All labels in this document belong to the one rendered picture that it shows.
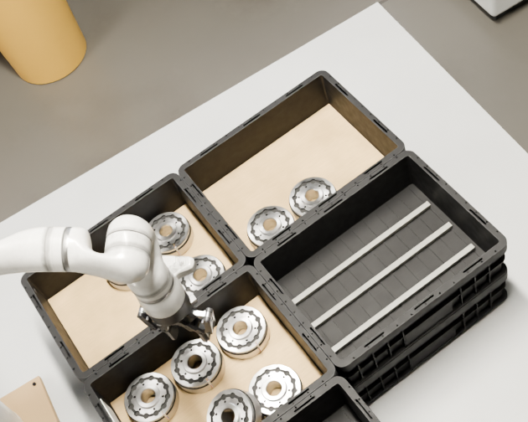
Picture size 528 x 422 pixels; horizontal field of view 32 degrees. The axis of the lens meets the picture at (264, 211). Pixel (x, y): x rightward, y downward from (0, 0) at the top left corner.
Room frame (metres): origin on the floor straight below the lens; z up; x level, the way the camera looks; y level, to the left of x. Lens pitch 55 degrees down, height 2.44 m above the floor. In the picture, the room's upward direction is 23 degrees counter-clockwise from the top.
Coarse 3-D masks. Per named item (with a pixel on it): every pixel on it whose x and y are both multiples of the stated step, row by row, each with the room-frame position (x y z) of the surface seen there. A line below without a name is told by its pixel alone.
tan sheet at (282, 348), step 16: (256, 304) 0.93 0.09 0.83; (272, 320) 0.88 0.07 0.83; (272, 336) 0.84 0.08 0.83; (288, 336) 0.83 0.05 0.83; (224, 352) 0.86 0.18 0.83; (272, 352) 0.81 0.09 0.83; (288, 352) 0.80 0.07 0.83; (304, 352) 0.79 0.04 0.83; (160, 368) 0.88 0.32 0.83; (240, 368) 0.81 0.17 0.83; (256, 368) 0.79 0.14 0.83; (304, 368) 0.75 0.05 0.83; (176, 384) 0.83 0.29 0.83; (224, 384) 0.79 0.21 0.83; (240, 384) 0.78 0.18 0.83; (304, 384) 0.72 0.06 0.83; (192, 400) 0.79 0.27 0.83; (208, 400) 0.77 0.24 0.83; (128, 416) 0.81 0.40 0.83; (176, 416) 0.77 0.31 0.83; (192, 416) 0.75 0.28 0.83
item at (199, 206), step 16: (176, 176) 1.24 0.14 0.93; (144, 192) 1.23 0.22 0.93; (192, 192) 1.18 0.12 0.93; (128, 208) 1.21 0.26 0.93; (96, 224) 1.20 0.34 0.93; (224, 240) 1.03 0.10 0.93; (240, 256) 0.98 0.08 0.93; (32, 272) 1.15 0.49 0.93; (224, 272) 0.96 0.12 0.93; (32, 288) 1.11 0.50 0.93; (208, 288) 0.94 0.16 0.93; (48, 320) 1.03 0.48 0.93; (144, 336) 0.90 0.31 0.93; (64, 352) 0.94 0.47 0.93; (112, 352) 0.90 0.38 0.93; (80, 368) 0.89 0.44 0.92; (96, 368) 0.88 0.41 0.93
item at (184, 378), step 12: (180, 348) 0.88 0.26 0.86; (192, 348) 0.87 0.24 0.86; (204, 348) 0.86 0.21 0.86; (216, 348) 0.85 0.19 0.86; (180, 360) 0.86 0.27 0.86; (216, 360) 0.83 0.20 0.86; (180, 372) 0.84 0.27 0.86; (204, 372) 0.81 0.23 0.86; (216, 372) 0.81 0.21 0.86; (192, 384) 0.80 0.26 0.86; (204, 384) 0.79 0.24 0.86
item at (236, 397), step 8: (224, 392) 0.75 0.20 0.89; (232, 392) 0.74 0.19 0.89; (240, 392) 0.73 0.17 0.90; (216, 400) 0.74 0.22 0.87; (224, 400) 0.73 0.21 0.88; (232, 400) 0.73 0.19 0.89; (240, 400) 0.72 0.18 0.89; (248, 400) 0.71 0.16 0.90; (216, 408) 0.73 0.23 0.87; (240, 408) 0.70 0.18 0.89; (248, 408) 0.70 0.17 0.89; (208, 416) 0.73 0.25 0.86; (216, 416) 0.72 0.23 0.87; (248, 416) 0.68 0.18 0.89
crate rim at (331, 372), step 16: (240, 272) 0.95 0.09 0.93; (256, 272) 0.93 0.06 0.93; (224, 288) 0.93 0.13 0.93; (288, 320) 0.81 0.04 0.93; (304, 336) 0.77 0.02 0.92; (128, 352) 0.88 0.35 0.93; (320, 352) 0.72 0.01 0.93; (112, 368) 0.87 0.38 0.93; (320, 384) 0.67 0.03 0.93; (96, 400) 0.81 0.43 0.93; (288, 400) 0.66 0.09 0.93; (272, 416) 0.65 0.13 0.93
